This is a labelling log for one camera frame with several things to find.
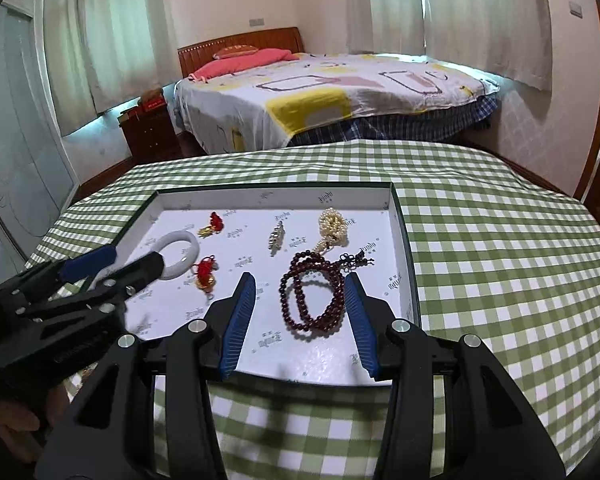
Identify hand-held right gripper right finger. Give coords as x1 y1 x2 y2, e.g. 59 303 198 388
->
342 271 566 480

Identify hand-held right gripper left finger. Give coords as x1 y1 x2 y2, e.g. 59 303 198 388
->
34 271 258 480

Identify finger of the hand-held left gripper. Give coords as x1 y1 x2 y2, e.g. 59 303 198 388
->
16 251 167 328
0 245 119 307

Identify dark red bead bracelet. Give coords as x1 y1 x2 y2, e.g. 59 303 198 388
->
279 252 376 342

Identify white bangle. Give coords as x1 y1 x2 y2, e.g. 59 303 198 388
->
150 230 201 281

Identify red knot gold charm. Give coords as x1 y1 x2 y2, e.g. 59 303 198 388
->
197 211 226 237
192 256 219 292

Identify dark green shallow box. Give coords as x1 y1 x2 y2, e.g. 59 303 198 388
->
55 182 421 389

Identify silver rhinestone brooch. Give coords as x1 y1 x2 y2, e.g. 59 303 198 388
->
268 220 287 257

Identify white pearl bracelet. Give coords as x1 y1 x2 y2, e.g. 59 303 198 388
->
312 208 350 256

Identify person's left hand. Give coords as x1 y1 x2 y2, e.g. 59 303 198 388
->
0 385 74 463

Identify green checked tablecloth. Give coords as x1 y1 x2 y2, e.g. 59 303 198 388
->
25 140 600 480

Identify wooden nightstand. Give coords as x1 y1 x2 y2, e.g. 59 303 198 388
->
118 105 183 166

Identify glass door wardrobe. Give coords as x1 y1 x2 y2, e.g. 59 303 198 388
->
0 2 79 286

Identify blue plaid bed sheet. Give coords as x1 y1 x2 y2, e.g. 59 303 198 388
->
285 95 501 149

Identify pale green curtain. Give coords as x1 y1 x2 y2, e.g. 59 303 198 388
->
42 0 98 136
417 0 553 93
345 0 426 56
80 0 178 111

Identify pink pillow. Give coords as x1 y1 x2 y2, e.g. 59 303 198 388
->
189 49 306 82

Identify orange cushion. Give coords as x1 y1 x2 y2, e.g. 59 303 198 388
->
213 44 259 60

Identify patterned white bed sheet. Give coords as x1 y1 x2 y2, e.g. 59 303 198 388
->
174 52 501 156

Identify wooden bed headboard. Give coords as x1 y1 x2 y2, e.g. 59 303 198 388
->
177 26 306 79

